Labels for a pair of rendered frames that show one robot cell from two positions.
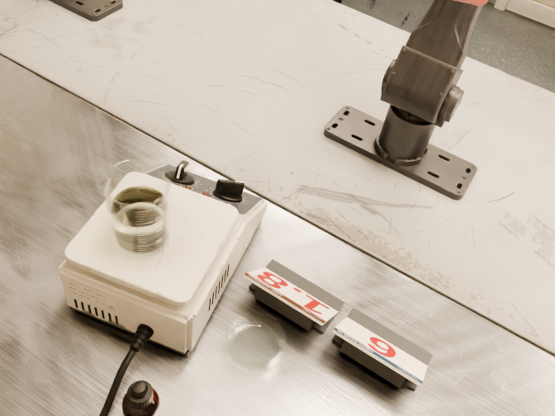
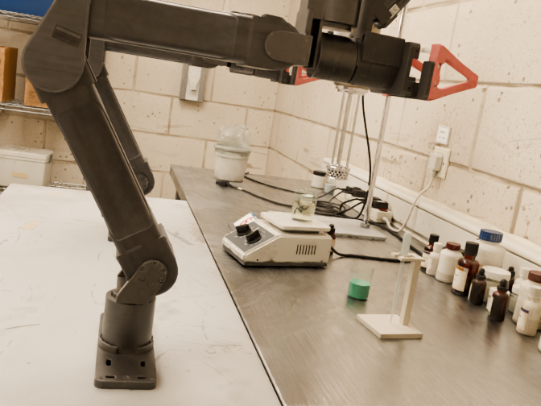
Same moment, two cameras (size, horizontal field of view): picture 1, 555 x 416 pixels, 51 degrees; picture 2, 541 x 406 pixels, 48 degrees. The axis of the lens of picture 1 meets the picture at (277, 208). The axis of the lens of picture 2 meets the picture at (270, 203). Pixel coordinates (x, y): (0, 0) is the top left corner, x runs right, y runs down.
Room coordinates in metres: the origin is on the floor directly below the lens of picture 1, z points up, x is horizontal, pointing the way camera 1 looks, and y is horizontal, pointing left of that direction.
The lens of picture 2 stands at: (1.17, 1.07, 1.26)
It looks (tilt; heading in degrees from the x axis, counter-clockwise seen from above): 11 degrees down; 231
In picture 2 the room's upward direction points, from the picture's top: 9 degrees clockwise
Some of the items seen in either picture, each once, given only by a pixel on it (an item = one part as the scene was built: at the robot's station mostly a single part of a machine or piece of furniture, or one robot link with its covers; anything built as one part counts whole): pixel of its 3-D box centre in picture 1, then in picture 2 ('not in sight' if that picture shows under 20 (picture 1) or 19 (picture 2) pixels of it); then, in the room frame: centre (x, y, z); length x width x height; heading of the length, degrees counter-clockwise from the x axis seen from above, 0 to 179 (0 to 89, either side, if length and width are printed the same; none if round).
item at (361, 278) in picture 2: not in sight; (360, 281); (0.34, 0.33, 0.93); 0.04 x 0.04 x 0.06
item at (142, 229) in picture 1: (135, 209); (305, 205); (0.31, 0.12, 1.02); 0.06 x 0.05 x 0.08; 122
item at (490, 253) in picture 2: not in sight; (485, 260); (0.00, 0.37, 0.96); 0.07 x 0.07 x 0.13
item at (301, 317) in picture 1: (295, 290); not in sight; (0.34, -0.03, 0.92); 0.09 x 0.06 x 0.04; 65
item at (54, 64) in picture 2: not in sight; (167, 54); (0.83, 0.41, 1.28); 0.30 x 0.09 x 0.12; 156
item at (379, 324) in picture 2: not in sight; (395, 291); (0.40, 0.47, 0.96); 0.08 x 0.08 x 0.13; 73
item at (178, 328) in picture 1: (169, 243); (281, 240); (0.35, 0.10, 0.94); 0.22 x 0.13 x 0.08; 168
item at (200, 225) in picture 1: (156, 234); (295, 221); (0.32, 0.10, 0.98); 0.12 x 0.12 x 0.01; 78
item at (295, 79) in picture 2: not in sight; (304, 71); (0.30, 0.02, 1.30); 0.09 x 0.07 x 0.07; 156
